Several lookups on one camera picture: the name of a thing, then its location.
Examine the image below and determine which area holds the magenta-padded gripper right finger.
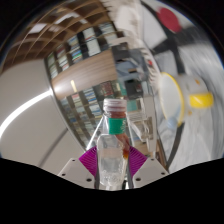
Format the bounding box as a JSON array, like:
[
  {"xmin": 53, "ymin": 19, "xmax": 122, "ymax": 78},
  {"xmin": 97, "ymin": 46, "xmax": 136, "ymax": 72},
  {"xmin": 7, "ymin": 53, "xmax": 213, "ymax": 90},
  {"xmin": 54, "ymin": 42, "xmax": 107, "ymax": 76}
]
[{"xmin": 126, "ymin": 146, "xmax": 170, "ymax": 190}]

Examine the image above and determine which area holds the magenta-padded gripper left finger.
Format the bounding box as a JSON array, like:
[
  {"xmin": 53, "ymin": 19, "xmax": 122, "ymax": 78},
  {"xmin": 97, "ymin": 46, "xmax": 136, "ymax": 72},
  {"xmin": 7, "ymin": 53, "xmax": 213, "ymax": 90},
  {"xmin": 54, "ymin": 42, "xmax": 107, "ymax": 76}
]
[{"xmin": 57, "ymin": 146, "xmax": 100, "ymax": 190}]

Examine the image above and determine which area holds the clear plastic bottle green label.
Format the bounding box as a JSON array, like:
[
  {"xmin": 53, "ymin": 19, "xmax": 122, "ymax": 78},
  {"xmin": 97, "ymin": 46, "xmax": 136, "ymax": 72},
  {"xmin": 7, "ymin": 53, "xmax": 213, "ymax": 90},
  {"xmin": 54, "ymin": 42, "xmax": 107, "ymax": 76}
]
[{"xmin": 95, "ymin": 97, "xmax": 132, "ymax": 191}]

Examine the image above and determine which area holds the beige ramp architectural model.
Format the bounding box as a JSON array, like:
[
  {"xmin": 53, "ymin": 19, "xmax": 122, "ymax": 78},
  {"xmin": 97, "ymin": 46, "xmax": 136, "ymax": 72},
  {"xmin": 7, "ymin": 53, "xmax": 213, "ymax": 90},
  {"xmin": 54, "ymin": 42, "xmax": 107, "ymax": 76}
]
[{"xmin": 127, "ymin": 110, "xmax": 157, "ymax": 142}]

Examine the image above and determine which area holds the straight ceiling light strip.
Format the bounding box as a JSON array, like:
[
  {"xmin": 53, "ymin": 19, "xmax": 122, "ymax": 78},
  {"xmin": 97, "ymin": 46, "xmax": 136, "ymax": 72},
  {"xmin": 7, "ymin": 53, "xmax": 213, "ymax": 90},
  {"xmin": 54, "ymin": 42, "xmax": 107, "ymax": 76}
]
[{"xmin": 0, "ymin": 89, "xmax": 55, "ymax": 138}]

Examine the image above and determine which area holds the narrow dark bookshelf with books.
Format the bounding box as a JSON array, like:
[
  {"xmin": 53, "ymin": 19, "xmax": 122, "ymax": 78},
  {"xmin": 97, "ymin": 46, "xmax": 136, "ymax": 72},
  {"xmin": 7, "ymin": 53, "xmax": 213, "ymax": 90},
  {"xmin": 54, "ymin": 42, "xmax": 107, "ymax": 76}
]
[{"xmin": 44, "ymin": 21, "xmax": 122, "ymax": 82}]

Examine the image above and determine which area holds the wooden cubby shelf unit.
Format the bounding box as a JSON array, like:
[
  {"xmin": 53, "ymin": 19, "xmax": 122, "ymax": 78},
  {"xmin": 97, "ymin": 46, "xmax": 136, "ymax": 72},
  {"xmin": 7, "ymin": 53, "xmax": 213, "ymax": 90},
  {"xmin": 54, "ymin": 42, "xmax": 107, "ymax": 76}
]
[{"xmin": 4, "ymin": 0, "xmax": 113, "ymax": 66}]

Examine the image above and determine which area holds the flat round red coaster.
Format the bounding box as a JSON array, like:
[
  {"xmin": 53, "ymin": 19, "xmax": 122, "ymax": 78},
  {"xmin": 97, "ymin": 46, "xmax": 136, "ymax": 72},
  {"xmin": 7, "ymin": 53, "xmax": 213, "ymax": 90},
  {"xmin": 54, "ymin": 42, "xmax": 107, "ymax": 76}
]
[{"xmin": 156, "ymin": 7, "xmax": 185, "ymax": 35}]

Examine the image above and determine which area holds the white city block model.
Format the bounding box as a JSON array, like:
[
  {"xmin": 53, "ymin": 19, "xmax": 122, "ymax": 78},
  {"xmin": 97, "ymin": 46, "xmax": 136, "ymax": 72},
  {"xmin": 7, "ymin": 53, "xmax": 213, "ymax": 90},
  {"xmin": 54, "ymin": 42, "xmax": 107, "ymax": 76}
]
[{"xmin": 99, "ymin": 0, "xmax": 148, "ymax": 39}]

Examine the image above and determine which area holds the gold wall plaque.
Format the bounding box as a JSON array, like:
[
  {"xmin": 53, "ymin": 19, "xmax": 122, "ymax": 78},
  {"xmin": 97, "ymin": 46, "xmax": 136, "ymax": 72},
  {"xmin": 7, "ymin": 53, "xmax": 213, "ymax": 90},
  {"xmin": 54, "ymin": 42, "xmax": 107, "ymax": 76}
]
[{"xmin": 70, "ymin": 79, "xmax": 78, "ymax": 94}]

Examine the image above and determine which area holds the white mug yellow handle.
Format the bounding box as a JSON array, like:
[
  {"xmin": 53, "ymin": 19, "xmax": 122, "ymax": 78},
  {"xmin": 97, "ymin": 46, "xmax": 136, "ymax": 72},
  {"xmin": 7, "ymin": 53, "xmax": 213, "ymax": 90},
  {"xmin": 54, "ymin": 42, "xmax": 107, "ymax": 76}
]
[{"xmin": 157, "ymin": 71, "xmax": 215, "ymax": 130}]

